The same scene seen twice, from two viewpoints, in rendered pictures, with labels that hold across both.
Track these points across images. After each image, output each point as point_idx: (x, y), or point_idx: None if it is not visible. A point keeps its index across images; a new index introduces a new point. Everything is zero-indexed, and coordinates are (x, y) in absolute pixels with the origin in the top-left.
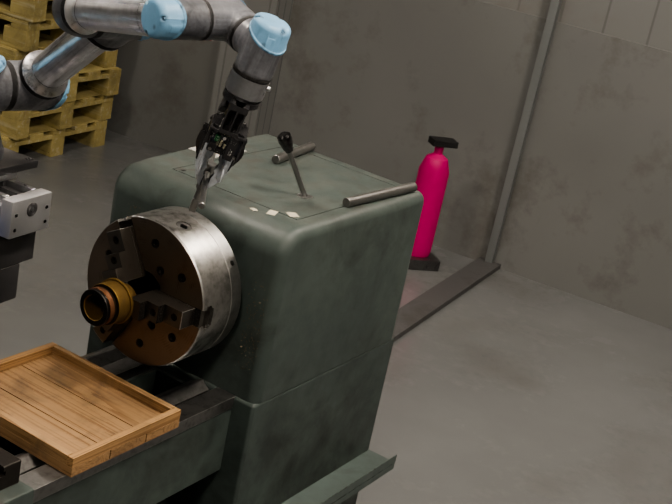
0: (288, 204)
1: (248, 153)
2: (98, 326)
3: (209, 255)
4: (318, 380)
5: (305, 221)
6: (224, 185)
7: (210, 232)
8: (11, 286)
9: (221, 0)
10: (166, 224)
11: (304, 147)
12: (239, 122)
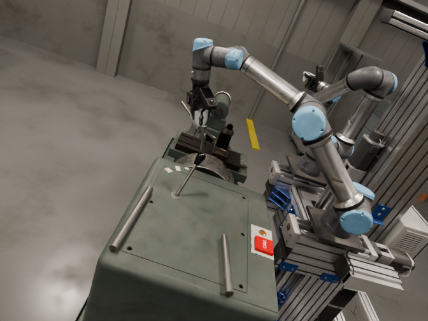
0: (177, 181)
1: (247, 249)
2: None
3: (183, 160)
4: None
5: (159, 165)
6: (216, 188)
7: (192, 162)
8: (276, 258)
9: (232, 48)
10: (206, 154)
11: (226, 271)
12: (194, 88)
